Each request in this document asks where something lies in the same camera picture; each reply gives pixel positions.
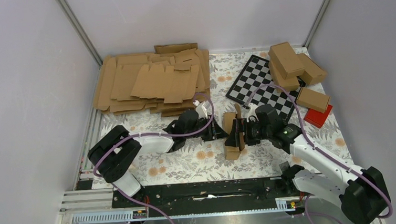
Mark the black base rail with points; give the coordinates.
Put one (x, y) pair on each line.
(200, 198)

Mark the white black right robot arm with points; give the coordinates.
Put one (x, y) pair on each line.
(335, 175)

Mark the cardboard box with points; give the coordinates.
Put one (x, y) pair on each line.
(289, 84)
(313, 100)
(286, 60)
(234, 144)
(313, 73)

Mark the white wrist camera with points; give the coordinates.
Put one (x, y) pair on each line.
(203, 109)
(251, 111)

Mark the stack of flat cardboard sheets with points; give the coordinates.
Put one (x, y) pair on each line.
(168, 81)

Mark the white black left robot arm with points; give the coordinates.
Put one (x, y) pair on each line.
(114, 153)

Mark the aluminium frame rail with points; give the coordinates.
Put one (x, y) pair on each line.
(101, 200)

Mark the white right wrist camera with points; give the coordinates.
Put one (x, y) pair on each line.
(251, 111)

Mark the red flat block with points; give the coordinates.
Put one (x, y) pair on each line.
(317, 118)

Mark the cardboard box on red block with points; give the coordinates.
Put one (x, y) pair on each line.
(313, 100)

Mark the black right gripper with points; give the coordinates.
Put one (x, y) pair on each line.
(240, 125)

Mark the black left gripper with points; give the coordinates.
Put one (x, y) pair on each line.
(217, 132)

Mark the floral patterned tablecloth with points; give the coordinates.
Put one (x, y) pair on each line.
(205, 161)

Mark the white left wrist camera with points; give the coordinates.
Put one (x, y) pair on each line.
(203, 109)

